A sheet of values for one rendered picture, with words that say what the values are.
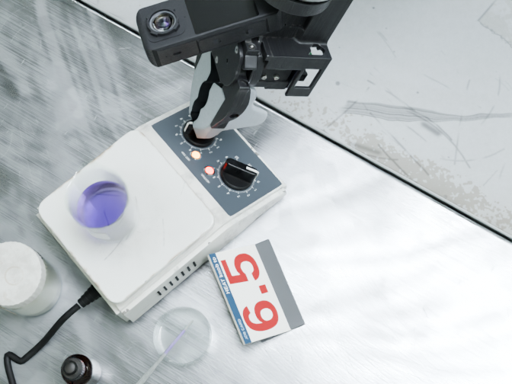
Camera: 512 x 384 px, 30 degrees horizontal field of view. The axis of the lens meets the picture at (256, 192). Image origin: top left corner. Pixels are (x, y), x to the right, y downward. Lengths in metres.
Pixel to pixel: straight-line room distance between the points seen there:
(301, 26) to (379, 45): 0.21
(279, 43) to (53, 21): 0.32
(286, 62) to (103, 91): 0.26
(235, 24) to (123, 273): 0.24
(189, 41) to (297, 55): 0.09
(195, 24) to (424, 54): 0.31
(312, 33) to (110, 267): 0.27
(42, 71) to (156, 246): 0.26
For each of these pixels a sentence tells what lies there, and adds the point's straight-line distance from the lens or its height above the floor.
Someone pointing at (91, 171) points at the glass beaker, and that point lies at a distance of 0.81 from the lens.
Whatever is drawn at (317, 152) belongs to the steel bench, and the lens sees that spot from 0.96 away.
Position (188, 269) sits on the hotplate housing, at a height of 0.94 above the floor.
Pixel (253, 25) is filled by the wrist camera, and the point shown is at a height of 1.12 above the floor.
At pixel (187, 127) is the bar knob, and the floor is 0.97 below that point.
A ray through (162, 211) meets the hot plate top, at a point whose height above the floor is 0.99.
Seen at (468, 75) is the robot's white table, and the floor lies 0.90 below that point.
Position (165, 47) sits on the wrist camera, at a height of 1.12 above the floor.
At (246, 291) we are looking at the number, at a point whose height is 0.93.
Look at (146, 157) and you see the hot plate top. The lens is 0.87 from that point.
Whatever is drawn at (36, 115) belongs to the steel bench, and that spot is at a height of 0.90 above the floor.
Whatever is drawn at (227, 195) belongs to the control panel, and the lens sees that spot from 0.88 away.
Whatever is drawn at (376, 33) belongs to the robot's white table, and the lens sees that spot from 1.00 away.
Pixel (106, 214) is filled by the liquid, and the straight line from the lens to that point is 0.83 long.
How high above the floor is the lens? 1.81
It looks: 75 degrees down
